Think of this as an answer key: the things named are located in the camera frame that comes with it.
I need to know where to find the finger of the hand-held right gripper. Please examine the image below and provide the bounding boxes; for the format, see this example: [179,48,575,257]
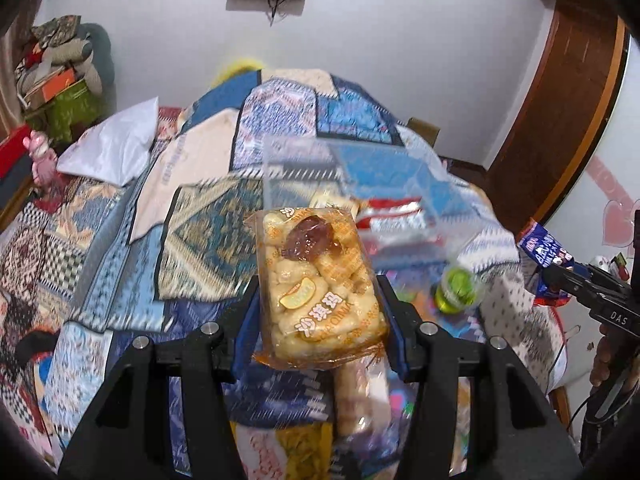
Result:
[574,260,632,293]
[541,266,603,308]

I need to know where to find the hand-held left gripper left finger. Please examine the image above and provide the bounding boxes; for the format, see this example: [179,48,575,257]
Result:
[57,277,264,480]

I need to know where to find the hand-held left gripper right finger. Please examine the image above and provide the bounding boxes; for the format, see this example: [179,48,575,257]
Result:
[376,275,584,480]

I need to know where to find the blue snack packet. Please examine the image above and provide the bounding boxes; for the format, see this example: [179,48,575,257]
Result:
[517,217,576,307]

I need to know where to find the yellow puffed snack packet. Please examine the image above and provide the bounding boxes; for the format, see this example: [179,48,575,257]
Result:
[243,206,391,372]

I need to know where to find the green jelly cup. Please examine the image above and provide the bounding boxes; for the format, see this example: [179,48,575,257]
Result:
[432,259,489,316]

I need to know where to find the clear plastic container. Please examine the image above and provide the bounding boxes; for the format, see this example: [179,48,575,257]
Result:
[261,134,493,281]

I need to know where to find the person's right hand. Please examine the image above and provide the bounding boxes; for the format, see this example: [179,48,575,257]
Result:
[589,322,623,388]

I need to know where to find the beige striped snack packet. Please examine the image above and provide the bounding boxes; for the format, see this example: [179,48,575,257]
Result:
[331,355,397,442]

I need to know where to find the patchwork blanket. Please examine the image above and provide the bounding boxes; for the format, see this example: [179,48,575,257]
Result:
[0,67,571,480]

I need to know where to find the yellow patterned snack packet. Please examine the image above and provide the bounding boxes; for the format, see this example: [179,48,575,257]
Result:
[234,419,336,480]

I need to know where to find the brown wooden door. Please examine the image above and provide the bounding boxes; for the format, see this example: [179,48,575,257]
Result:
[486,4,622,233]

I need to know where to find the cardboard box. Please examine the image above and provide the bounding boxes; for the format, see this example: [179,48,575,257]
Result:
[406,117,442,147]

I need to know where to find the white pillow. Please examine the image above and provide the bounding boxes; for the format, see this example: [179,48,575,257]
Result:
[56,97,160,187]

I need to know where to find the yellow tube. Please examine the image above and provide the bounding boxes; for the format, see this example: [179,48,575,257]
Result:
[211,57,264,87]

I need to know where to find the pink doll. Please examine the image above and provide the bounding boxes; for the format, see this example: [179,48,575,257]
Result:
[27,130,59,187]

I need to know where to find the green patterned box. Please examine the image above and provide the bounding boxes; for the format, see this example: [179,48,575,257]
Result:
[27,84,107,142]

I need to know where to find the red box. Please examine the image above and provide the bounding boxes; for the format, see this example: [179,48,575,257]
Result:
[0,125,33,181]

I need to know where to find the orange box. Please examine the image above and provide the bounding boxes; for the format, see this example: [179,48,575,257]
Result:
[24,69,77,107]

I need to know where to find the pile of clothes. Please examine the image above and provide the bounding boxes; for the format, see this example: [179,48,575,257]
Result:
[15,15,117,106]

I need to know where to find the brown curtain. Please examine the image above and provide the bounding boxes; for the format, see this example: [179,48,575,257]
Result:
[0,0,51,136]

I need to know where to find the black monitor cable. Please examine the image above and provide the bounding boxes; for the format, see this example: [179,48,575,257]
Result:
[259,0,287,25]

